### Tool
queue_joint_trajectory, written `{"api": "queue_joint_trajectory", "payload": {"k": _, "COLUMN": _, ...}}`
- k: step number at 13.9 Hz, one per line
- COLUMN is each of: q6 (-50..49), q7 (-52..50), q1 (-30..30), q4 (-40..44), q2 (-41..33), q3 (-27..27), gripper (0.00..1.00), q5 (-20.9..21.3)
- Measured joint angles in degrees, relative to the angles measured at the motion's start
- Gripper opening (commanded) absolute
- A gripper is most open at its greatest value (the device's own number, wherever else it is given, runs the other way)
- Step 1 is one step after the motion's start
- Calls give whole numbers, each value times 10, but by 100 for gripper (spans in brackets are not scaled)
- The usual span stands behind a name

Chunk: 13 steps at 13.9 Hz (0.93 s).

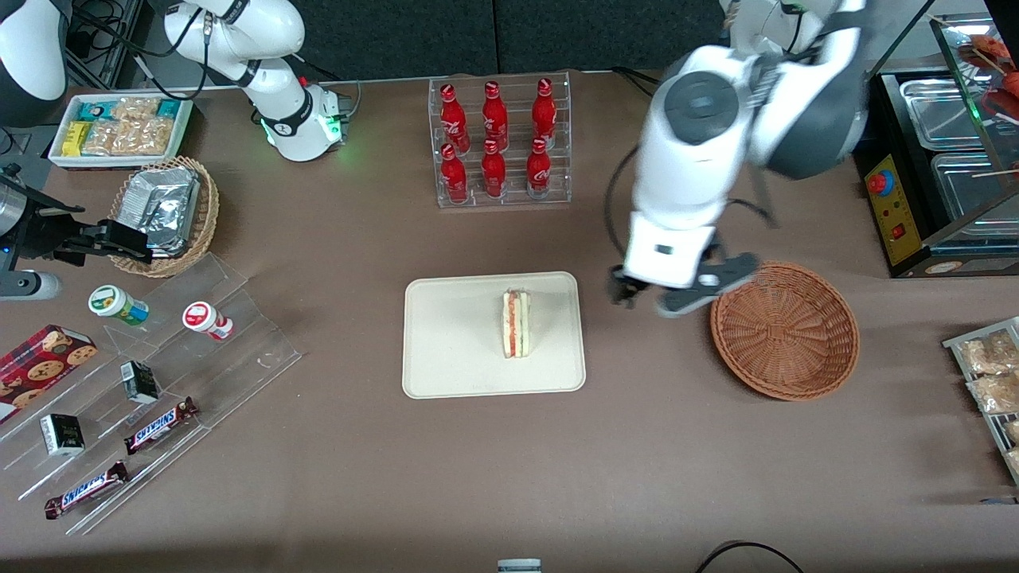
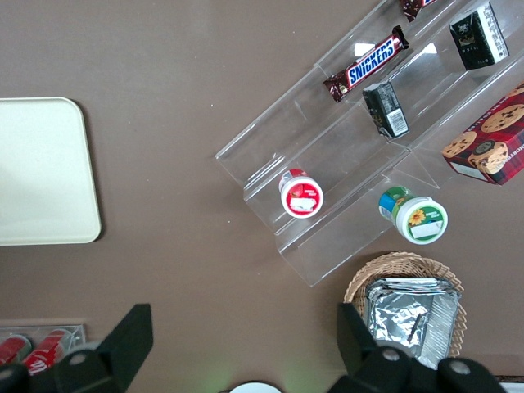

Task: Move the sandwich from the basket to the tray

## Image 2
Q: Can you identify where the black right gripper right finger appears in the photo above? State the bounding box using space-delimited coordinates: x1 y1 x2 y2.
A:
326 302 509 393

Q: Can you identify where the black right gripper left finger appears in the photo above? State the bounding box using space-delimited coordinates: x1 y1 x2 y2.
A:
0 303 155 393

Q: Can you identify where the aluminium foil tray stack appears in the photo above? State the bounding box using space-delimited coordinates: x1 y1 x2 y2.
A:
365 277 464 370

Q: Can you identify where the light tan wicker basket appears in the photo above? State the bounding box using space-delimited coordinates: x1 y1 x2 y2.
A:
342 251 468 361

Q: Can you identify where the cream rectangular plastic tray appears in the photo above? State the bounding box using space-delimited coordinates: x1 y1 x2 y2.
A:
0 97 102 246

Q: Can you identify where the clear acrylic can holder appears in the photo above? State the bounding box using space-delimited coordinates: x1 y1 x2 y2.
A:
0 323 88 369

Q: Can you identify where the red cola can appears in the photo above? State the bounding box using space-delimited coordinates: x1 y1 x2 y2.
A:
0 334 33 366
22 329 74 377

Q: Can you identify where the green lidded sunflower jar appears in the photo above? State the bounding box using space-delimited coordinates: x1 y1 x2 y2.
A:
377 186 449 246

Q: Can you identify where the red lidded jar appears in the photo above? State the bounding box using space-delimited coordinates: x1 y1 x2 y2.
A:
278 168 325 219

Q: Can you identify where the clear acrylic stepped riser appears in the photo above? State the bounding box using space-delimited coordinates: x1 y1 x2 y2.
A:
314 0 524 189
215 61 441 287

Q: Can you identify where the small black barcode carton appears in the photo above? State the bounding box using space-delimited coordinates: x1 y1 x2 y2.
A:
362 80 411 140

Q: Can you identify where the red tartan cookie box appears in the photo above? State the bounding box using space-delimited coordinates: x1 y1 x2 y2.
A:
440 81 524 186

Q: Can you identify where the Snickers chocolate bar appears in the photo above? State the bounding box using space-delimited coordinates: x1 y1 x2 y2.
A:
322 24 411 103

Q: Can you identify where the tall black white carton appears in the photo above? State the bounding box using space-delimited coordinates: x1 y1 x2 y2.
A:
449 2 511 72

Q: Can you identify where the brown wrapped chocolate bar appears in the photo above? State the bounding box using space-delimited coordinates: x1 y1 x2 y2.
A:
399 0 438 24

